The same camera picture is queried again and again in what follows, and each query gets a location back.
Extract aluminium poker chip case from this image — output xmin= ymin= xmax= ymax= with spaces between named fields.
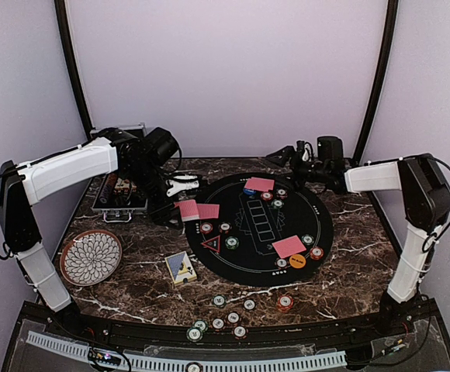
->
xmin=90 ymin=122 xmax=151 ymax=224

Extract blue small blind button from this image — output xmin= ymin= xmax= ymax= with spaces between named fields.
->
xmin=243 ymin=188 xmax=256 ymax=195

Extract dealt card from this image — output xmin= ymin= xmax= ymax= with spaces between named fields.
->
xmin=244 ymin=177 xmax=275 ymax=192
xmin=272 ymin=235 xmax=306 ymax=259
xmin=197 ymin=203 xmax=220 ymax=220

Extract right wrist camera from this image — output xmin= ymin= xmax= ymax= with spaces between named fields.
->
xmin=301 ymin=142 xmax=313 ymax=162

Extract green 20 chips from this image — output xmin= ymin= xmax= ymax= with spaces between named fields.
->
xmin=271 ymin=199 xmax=284 ymax=209
xmin=225 ymin=236 xmax=240 ymax=250
xmin=301 ymin=234 xmax=314 ymax=245

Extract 100 chip on rail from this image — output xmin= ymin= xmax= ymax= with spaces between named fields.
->
xmin=211 ymin=318 xmax=225 ymax=331

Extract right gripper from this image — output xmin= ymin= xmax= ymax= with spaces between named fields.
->
xmin=265 ymin=146 xmax=329 ymax=192

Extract fallen green 20 chip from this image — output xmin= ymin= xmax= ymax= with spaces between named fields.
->
xmin=186 ymin=327 xmax=203 ymax=343
xmin=193 ymin=319 xmax=209 ymax=332

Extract orange big blind button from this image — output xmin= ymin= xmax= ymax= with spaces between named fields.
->
xmin=289 ymin=253 xmax=306 ymax=269

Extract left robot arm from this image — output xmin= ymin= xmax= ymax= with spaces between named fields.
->
xmin=0 ymin=128 xmax=179 ymax=338

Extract purple chip roll in case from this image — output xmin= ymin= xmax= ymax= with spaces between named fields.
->
xmin=98 ymin=188 xmax=111 ymax=204

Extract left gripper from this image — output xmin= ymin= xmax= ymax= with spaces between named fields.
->
xmin=125 ymin=162 xmax=184 ymax=229

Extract gold blue card box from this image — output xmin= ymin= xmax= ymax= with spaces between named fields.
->
xmin=164 ymin=251 xmax=197 ymax=286

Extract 100 chips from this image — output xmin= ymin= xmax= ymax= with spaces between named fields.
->
xmin=276 ymin=188 xmax=288 ymax=199
xmin=219 ymin=222 xmax=231 ymax=233
xmin=275 ymin=258 xmax=289 ymax=270

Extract red card box in case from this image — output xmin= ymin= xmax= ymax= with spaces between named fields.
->
xmin=113 ymin=178 xmax=137 ymax=195

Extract orange chip roll in case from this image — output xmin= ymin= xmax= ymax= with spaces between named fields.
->
xmin=105 ymin=174 xmax=118 ymax=188

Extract red 5 chip stack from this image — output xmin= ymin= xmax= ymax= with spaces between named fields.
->
xmin=276 ymin=294 xmax=294 ymax=312

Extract black round poker mat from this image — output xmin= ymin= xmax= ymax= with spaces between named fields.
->
xmin=185 ymin=173 xmax=334 ymax=287

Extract red triangle all-in marker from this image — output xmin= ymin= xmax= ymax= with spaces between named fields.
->
xmin=201 ymin=236 xmax=220 ymax=253

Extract red-backed card deck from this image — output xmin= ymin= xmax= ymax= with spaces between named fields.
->
xmin=175 ymin=199 xmax=200 ymax=222

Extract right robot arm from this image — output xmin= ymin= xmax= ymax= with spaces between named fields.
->
xmin=266 ymin=136 xmax=450 ymax=304

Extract black orange 100 chip stack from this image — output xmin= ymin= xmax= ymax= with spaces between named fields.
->
xmin=243 ymin=299 xmax=256 ymax=311

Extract floral ceramic plate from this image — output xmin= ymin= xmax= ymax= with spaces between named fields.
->
xmin=60 ymin=229 xmax=123 ymax=287

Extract fallen 100 chip on duct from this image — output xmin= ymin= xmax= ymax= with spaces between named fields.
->
xmin=185 ymin=362 xmax=203 ymax=372

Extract green 20 chip stack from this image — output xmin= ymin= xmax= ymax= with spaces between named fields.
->
xmin=212 ymin=294 xmax=227 ymax=308

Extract red 5 chips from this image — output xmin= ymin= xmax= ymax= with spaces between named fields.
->
xmin=310 ymin=246 xmax=324 ymax=260
xmin=261 ymin=191 xmax=273 ymax=202
xmin=199 ymin=222 xmax=213 ymax=235

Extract white slotted cable duct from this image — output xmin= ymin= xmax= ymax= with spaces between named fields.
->
xmin=26 ymin=330 xmax=348 ymax=372

